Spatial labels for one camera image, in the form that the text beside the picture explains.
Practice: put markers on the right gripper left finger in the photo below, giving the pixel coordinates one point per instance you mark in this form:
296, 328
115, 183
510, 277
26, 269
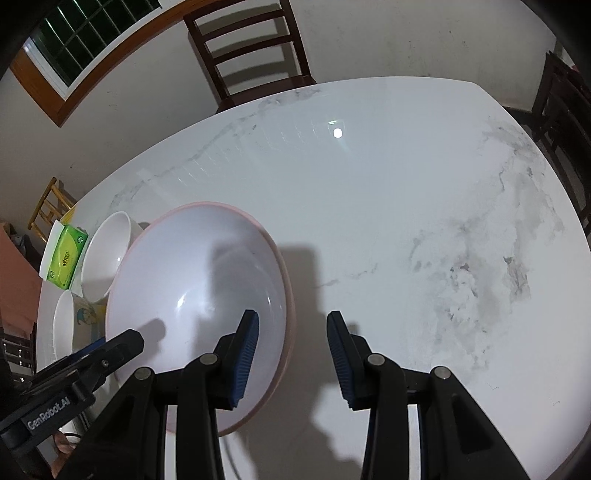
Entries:
235, 354

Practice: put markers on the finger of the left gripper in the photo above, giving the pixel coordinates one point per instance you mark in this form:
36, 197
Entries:
88, 349
115, 353

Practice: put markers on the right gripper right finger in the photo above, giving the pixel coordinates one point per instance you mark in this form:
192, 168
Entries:
347, 351

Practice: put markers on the large pink bowl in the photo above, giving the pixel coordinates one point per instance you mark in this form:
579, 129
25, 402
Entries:
185, 282

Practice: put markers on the person's left hand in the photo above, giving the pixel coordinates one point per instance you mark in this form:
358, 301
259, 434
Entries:
65, 444

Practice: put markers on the white blue ribbed bowl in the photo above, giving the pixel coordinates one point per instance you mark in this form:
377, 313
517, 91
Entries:
77, 323

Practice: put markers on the dark chair at left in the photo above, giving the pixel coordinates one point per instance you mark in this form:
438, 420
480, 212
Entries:
20, 355

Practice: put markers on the pink cloth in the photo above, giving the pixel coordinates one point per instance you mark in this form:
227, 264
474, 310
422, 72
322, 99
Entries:
19, 290

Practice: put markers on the green tissue box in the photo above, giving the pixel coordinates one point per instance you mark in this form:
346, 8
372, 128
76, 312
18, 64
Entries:
62, 252

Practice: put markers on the white pink ribbed bowl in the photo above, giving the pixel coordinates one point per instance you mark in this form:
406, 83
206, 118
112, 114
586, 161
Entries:
105, 252

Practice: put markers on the yellow warning sticker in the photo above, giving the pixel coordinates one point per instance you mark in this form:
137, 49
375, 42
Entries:
66, 217

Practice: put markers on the bamboo chair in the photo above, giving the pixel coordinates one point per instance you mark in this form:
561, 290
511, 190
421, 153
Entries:
54, 203

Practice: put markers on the dark wooden chair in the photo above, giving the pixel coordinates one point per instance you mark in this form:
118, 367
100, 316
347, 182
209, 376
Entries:
288, 37

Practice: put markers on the dark chair at right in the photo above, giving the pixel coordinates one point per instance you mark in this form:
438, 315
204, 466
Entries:
561, 123

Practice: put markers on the brown framed window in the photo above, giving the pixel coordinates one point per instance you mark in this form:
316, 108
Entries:
77, 43

